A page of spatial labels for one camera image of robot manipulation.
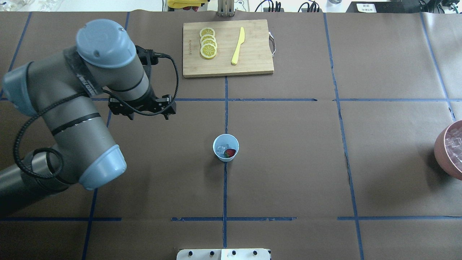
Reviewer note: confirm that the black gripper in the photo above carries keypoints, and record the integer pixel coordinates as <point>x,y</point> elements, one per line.
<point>127,107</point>

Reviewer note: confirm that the red strawberry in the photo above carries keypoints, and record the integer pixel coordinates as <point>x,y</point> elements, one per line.
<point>228,153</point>

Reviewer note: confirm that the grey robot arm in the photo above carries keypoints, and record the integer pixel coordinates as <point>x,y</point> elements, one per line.
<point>65,141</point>

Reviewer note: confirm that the light blue plastic cup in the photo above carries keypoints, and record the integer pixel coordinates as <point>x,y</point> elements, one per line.
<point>226,139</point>

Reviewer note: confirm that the pile of ice cubes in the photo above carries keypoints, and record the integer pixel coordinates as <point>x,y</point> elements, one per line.
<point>453,146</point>

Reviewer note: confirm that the lemon slice bottom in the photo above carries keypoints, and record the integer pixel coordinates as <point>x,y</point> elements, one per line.
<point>208,52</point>

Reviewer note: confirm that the lemon slice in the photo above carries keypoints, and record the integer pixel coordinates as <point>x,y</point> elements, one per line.
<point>208,52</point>
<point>209,44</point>
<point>207,31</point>
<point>207,36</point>

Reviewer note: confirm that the lemon slice top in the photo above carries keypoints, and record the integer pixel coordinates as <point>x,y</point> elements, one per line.
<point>207,31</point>

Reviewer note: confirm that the yellow plastic knife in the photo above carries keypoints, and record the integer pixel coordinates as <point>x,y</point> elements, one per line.
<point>240,41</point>

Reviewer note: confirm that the yellow cloth bag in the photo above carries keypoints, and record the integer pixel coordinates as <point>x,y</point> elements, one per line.
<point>186,4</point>

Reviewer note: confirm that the bamboo cutting board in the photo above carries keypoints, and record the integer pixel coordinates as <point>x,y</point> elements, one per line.
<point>255,54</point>

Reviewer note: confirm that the pink bowl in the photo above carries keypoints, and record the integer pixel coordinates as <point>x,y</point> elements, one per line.
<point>441,154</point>

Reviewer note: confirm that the aluminium frame post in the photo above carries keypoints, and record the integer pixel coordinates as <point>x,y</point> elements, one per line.
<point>225,8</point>

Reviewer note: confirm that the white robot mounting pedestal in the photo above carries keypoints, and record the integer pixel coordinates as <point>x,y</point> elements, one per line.
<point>225,254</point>

